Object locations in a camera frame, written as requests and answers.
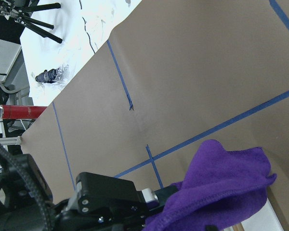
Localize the red cylinder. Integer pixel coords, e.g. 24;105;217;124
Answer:
0;105;47;119

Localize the white floor sheet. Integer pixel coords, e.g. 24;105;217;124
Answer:
20;0;140;106

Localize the horizontal blue tape strip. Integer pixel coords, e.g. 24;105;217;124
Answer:
115;90;289;178

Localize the black braided cable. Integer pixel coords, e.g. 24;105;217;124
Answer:
0;140;56;231

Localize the black camera tripod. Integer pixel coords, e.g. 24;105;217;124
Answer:
0;0;63;44

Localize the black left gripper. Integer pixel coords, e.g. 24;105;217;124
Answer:
54;172;178;231

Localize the purple towel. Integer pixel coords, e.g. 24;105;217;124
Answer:
145;140;276;231

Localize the blue tape strip right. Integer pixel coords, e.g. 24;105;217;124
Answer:
145;144;164;189

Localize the black cable on floor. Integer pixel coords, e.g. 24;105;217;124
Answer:
79;0;97;54

